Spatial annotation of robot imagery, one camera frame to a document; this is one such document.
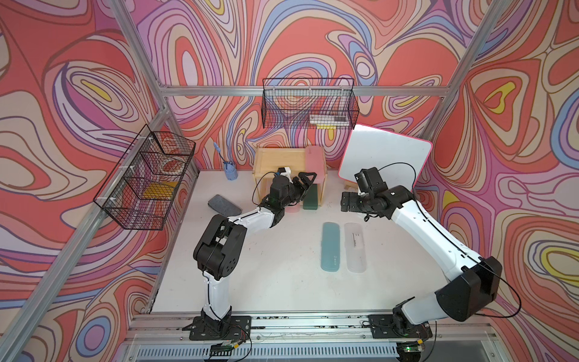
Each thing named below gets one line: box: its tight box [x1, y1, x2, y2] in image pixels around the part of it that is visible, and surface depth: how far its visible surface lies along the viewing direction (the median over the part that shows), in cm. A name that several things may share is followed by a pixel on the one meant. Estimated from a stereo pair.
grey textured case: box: [207, 194, 243, 218], surface depth 105 cm
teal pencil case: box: [320, 221, 341, 273], surface depth 94 cm
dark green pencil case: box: [303, 183, 319, 211], surface depth 104 cm
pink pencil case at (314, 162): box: [304, 144, 326, 185], surface depth 96 cm
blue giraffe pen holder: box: [213, 141, 239, 181], surface depth 113 cm
